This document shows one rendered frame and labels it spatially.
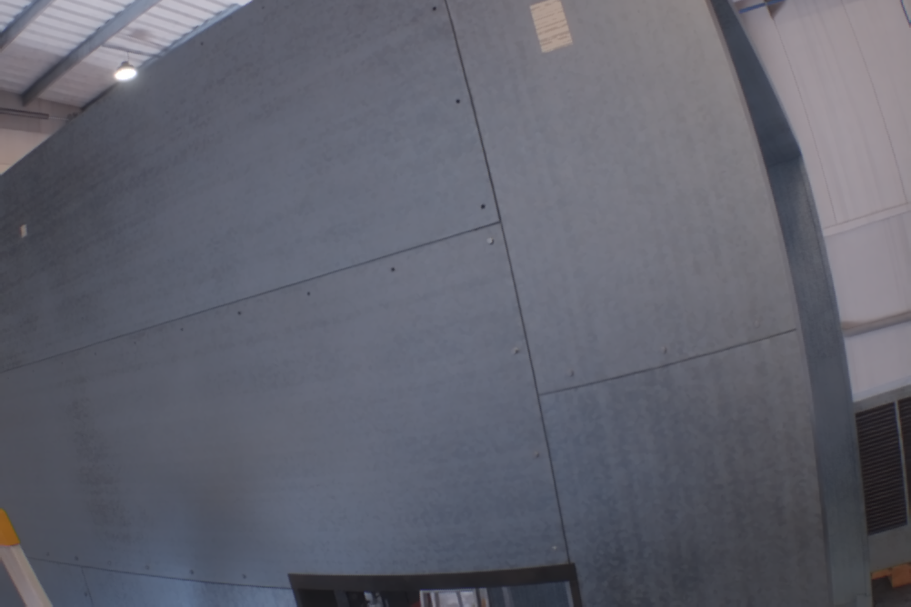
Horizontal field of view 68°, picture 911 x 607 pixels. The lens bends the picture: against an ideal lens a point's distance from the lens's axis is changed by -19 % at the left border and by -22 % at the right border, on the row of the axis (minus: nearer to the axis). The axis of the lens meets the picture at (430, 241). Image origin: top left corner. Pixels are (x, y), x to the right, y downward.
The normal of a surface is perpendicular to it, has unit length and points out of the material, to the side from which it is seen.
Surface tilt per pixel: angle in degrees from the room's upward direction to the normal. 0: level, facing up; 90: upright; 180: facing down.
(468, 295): 90
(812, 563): 90
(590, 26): 90
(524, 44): 90
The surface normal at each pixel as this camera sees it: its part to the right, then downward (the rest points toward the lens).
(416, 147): -0.50, -0.02
